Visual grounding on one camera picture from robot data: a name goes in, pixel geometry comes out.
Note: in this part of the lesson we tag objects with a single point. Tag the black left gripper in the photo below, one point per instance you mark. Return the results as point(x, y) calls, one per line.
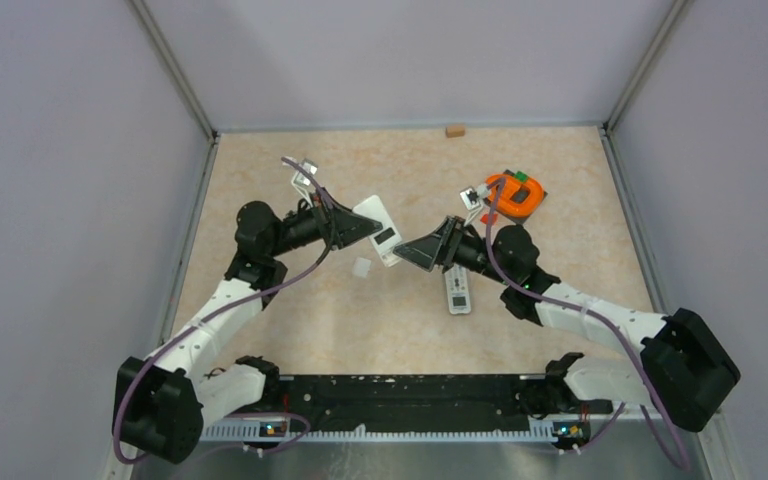
point(346, 225)

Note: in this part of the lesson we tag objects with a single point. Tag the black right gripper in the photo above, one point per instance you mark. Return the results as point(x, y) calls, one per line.
point(439, 248)

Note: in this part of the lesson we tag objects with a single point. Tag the white remote control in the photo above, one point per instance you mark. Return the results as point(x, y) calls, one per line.
point(387, 236)

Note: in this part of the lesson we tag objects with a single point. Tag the white battery cover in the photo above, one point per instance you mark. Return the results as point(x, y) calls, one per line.
point(361, 267)

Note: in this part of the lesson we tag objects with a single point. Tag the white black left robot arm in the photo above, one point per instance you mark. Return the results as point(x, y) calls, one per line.
point(164, 401)

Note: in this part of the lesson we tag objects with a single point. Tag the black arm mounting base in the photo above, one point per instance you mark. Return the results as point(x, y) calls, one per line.
point(417, 404)

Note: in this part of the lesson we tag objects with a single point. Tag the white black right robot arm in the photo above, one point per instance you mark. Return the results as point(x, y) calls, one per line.
point(672, 363)

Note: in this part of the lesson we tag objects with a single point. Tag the white remote with display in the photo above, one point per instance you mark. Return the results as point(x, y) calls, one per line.
point(457, 291)

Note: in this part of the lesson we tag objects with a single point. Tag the red wedge block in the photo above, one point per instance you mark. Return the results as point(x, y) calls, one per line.
point(489, 219)

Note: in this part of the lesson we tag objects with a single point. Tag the small wooden block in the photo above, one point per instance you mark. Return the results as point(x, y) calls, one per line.
point(455, 131)

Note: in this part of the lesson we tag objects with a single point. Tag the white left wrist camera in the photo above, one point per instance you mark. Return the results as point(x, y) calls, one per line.
point(302, 178)

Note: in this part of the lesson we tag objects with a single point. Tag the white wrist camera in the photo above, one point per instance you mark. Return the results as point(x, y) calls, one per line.
point(473, 199)
point(302, 178)

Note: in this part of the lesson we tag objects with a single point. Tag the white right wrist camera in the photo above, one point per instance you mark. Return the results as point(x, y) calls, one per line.
point(473, 199)

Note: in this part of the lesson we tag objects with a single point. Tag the white cable duct strip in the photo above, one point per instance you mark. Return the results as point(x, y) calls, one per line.
point(250, 431)

